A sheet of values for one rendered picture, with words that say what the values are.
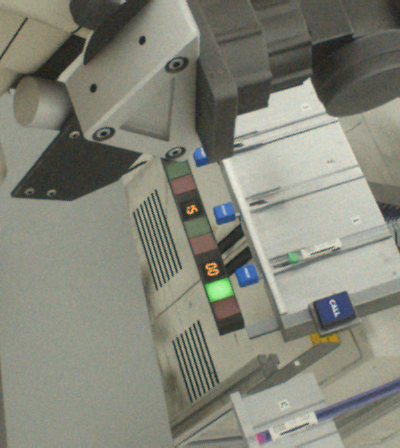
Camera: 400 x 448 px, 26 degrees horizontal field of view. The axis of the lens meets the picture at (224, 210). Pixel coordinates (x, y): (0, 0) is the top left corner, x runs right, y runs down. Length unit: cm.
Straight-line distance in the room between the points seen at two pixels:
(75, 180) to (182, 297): 109
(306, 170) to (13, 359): 54
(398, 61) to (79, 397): 68
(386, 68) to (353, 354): 101
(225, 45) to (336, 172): 81
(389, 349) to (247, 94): 105
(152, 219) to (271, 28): 146
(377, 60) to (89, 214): 77
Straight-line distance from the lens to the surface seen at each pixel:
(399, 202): 179
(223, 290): 128
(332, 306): 121
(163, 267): 197
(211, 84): 53
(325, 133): 139
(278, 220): 132
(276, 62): 58
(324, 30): 59
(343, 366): 158
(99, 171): 84
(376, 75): 60
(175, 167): 138
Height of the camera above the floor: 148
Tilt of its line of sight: 36 degrees down
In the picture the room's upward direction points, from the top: 48 degrees clockwise
